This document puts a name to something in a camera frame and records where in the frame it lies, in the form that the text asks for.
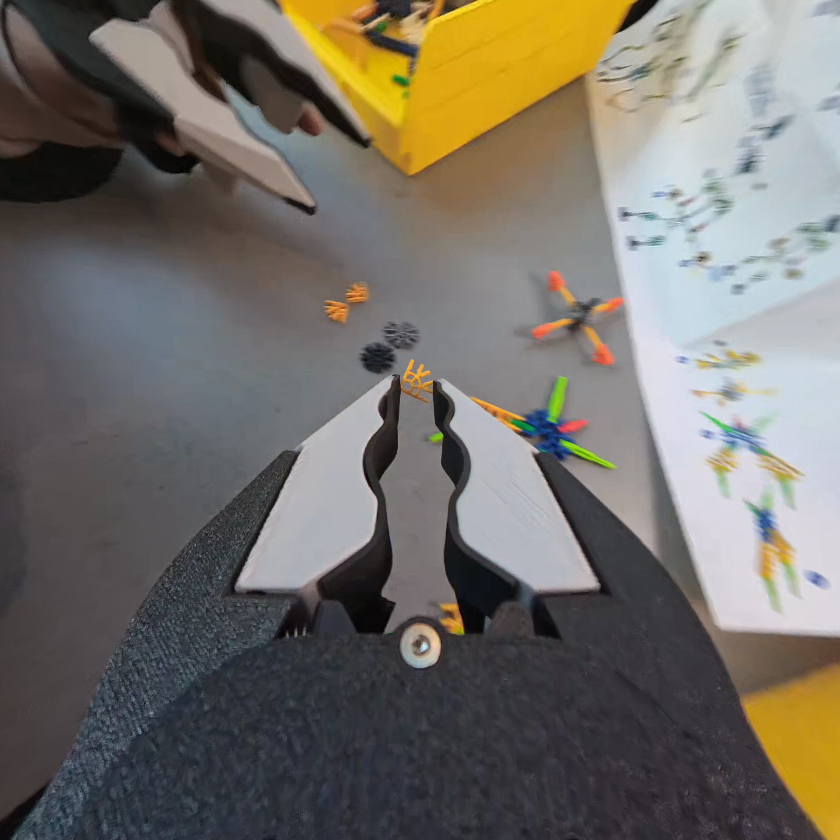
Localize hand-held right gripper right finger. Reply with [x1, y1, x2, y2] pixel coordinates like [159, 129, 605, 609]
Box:
[432, 379, 601, 634]

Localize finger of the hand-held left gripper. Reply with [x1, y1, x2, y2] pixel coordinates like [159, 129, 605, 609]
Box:
[197, 0, 373, 148]
[90, 18, 317, 215]

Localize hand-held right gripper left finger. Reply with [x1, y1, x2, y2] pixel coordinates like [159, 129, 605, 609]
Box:
[234, 374, 403, 634]

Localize yellow plastic bin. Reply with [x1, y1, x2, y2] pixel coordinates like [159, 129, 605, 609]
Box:
[279, 0, 634, 177]
[742, 666, 840, 840]

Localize pile of green red pieces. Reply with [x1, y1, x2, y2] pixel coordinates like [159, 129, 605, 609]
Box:
[341, 0, 460, 89]

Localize blue green assembly with red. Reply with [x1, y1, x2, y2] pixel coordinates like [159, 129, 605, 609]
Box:
[427, 375, 618, 470]

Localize orange grey cross assembly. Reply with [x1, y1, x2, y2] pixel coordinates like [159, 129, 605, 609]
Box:
[530, 270, 624, 367]

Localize white building instruction sheet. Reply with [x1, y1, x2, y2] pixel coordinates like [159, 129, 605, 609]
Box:
[584, 0, 840, 637]

